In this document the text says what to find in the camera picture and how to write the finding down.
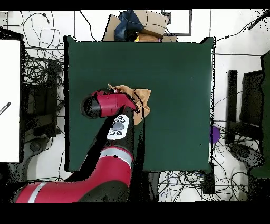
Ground tan terry towel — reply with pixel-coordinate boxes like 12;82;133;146
107;83;152;126

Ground dark green table cloth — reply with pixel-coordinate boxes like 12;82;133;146
63;35;216;173

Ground purple round object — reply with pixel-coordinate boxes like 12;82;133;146
209;125;221;144

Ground dark blue garment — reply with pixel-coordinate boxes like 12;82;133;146
113;10;146;42

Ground black metal rack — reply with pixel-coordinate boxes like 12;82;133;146
21;59;59;138

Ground brown cardboard box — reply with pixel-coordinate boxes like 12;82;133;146
102;9;178;42

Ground black upright bar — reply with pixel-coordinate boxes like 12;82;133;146
225;69;238;146

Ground black power strip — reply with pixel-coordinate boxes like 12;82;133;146
202;162;215;195

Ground grey stand base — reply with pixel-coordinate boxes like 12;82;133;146
24;136;50;157
229;143;264;168

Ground black panel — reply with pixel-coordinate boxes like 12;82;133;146
239;70;264;127

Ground white board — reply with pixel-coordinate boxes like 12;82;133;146
0;39;21;163

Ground grey striped rod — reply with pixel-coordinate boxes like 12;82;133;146
0;101;12;116

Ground dark green fabric furniture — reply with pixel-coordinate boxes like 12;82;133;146
249;50;270;179

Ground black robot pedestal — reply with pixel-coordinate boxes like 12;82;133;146
147;171;161;202

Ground tangled black floor cables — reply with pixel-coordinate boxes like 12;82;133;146
159;169;249;202
21;11;65;85

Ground black square floor frame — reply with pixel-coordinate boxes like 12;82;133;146
161;9;192;36

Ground black cable with plug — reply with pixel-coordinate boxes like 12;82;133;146
216;9;270;42

